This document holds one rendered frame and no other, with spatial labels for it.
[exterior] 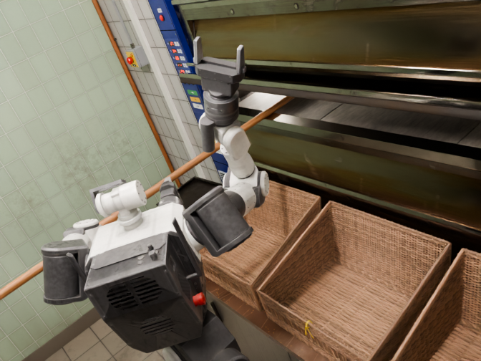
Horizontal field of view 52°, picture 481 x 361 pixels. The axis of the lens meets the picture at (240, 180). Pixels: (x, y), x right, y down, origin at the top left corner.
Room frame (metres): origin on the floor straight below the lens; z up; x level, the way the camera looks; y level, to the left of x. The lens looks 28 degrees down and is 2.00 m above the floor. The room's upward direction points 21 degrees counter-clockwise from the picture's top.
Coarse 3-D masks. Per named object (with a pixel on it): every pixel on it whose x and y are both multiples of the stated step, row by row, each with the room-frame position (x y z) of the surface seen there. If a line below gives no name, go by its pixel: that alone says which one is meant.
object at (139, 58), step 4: (136, 48) 2.73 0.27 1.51; (140, 48) 2.73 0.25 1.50; (128, 52) 2.75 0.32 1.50; (132, 52) 2.71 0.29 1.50; (136, 52) 2.72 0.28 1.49; (140, 52) 2.73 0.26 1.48; (144, 52) 2.74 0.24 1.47; (128, 56) 2.77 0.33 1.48; (136, 56) 2.71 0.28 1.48; (140, 56) 2.72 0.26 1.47; (144, 56) 2.73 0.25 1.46; (136, 60) 2.71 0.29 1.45; (140, 60) 2.72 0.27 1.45; (144, 60) 2.73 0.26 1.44; (148, 60) 2.74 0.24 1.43; (132, 64) 2.77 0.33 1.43; (136, 64) 2.72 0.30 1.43; (140, 64) 2.71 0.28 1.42; (144, 64) 2.72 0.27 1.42
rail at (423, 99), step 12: (180, 72) 2.18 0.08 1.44; (252, 84) 1.72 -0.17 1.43; (264, 84) 1.65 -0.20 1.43; (276, 84) 1.60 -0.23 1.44; (288, 84) 1.54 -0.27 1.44; (300, 84) 1.50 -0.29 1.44; (360, 96) 1.28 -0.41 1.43; (372, 96) 1.24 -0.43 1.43; (384, 96) 1.20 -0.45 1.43; (396, 96) 1.17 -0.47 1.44; (408, 96) 1.14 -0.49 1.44; (420, 96) 1.11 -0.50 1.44; (432, 96) 1.09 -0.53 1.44; (468, 108) 0.99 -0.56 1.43; (480, 108) 0.97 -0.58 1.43
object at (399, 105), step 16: (192, 80) 2.09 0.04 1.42; (288, 80) 1.68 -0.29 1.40; (304, 80) 1.63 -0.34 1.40; (320, 80) 1.59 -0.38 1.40; (336, 80) 1.54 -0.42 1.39; (352, 80) 1.50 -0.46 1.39; (368, 80) 1.46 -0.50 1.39; (384, 80) 1.42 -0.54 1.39; (304, 96) 1.48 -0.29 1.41; (320, 96) 1.42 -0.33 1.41; (336, 96) 1.36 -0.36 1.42; (352, 96) 1.30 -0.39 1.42; (448, 96) 1.12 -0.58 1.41; (464, 96) 1.10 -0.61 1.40; (480, 96) 1.07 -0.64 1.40; (432, 112) 1.07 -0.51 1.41; (448, 112) 1.04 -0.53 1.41; (464, 112) 1.00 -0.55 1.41; (480, 112) 0.97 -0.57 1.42
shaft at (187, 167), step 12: (288, 96) 2.04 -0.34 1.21; (276, 108) 1.99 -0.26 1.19; (252, 120) 1.93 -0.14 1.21; (216, 144) 1.83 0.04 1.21; (204, 156) 1.79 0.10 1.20; (180, 168) 1.74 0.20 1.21; (156, 192) 1.67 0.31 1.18; (108, 216) 1.58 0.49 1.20; (24, 276) 1.40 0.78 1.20; (12, 288) 1.38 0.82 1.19
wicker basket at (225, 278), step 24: (288, 192) 1.90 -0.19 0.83; (264, 216) 2.04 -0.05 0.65; (288, 216) 1.89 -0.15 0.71; (312, 216) 1.70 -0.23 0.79; (264, 240) 1.95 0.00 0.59; (288, 240) 1.62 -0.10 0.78; (216, 264) 1.71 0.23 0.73; (240, 264) 1.83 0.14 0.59; (264, 264) 1.77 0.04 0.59; (240, 288) 1.59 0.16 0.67; (264, 288) 1.53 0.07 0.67
